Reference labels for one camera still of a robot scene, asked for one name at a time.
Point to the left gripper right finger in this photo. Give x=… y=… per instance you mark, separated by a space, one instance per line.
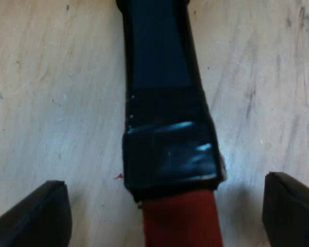
x=291 y=211

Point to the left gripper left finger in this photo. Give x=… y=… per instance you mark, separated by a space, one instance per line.
x=38 y=218

